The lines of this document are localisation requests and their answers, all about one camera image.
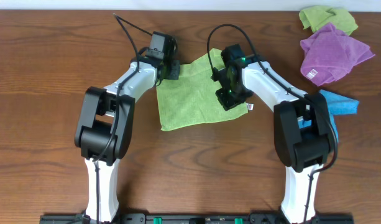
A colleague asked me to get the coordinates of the light green cloth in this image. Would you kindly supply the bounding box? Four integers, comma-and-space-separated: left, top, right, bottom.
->
157, 49, 249, 131

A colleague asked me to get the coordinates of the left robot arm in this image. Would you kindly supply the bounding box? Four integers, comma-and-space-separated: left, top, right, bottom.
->
75, 32, 180, 223

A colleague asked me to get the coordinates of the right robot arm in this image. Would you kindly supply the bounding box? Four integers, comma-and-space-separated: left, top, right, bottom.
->
212, 44, 337, 223

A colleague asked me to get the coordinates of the purple cloth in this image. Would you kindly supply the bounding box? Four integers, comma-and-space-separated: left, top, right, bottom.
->
300, 23, 375, 86

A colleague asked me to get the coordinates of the blue cloth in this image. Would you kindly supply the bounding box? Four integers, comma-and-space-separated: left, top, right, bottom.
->
298, 89, 360, 144

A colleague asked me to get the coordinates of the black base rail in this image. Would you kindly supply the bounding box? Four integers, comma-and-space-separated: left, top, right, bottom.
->
39, 212, 355, 224

